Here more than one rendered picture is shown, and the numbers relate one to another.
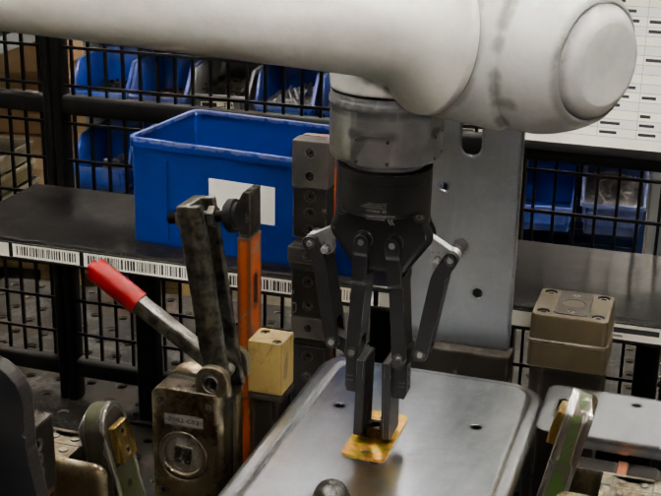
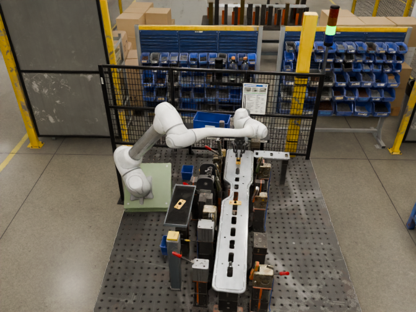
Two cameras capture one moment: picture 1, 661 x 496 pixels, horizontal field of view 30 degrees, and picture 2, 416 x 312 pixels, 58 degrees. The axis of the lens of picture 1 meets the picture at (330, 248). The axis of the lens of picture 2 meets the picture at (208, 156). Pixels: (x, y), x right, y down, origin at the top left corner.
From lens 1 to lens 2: 196 cm
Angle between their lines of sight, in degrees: 18
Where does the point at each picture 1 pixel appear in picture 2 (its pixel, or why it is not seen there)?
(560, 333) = (254, 143)
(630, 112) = (259, 109)
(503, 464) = (251, 161)
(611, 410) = (261, 153)
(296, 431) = (228, 160)
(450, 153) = not seen: hidden behind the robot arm
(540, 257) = not seen: hidden behind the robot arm
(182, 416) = (216, 161)
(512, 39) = (257, 133)
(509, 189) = not seen: hidden behind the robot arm
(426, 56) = (250, 134)
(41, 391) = (170, 150)
